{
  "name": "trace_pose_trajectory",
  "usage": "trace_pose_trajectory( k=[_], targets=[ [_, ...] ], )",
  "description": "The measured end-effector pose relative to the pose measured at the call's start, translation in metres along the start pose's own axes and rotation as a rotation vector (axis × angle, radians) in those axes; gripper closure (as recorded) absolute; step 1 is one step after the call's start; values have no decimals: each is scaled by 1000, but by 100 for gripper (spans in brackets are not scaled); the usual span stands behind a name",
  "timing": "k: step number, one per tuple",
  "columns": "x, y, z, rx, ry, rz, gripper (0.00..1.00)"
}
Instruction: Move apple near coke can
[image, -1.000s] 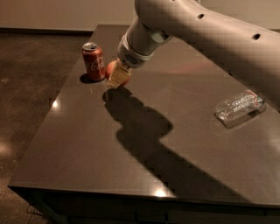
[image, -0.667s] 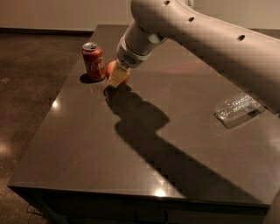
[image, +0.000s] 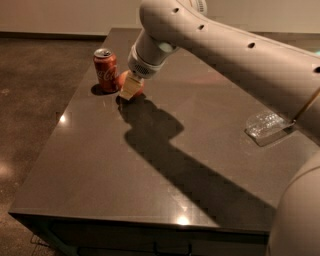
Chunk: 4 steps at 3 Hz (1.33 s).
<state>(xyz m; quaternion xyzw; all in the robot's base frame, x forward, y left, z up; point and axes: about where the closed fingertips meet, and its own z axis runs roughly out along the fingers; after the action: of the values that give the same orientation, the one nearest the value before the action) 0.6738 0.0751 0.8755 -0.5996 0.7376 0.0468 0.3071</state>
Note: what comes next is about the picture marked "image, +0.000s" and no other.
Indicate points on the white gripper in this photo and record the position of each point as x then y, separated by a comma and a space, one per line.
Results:
141, 67

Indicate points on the red apple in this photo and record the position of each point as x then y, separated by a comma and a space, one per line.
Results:
131, 85

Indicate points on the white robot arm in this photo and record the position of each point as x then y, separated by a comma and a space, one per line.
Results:
282, 77

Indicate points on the red coke can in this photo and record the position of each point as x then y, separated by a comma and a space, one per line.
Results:
105, 62

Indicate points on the clear plastic bottle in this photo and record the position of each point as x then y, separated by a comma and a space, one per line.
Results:
266, 124

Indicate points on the dark cabinet drawer handle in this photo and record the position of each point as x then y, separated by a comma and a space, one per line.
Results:
157, 251

